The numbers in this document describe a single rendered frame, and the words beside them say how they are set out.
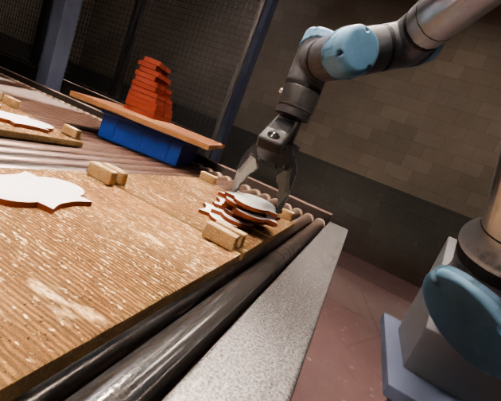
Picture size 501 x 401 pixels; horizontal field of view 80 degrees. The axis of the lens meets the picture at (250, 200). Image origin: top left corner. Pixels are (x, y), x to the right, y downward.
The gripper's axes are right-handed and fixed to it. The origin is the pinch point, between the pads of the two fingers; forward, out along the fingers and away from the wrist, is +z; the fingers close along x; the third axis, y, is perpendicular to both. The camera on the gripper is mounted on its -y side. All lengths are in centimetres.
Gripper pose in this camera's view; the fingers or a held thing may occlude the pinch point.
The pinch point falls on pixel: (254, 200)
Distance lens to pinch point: 63.0
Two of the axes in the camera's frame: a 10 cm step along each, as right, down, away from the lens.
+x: -9.0, -4.0, 1.9
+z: -3.7, 9.1, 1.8
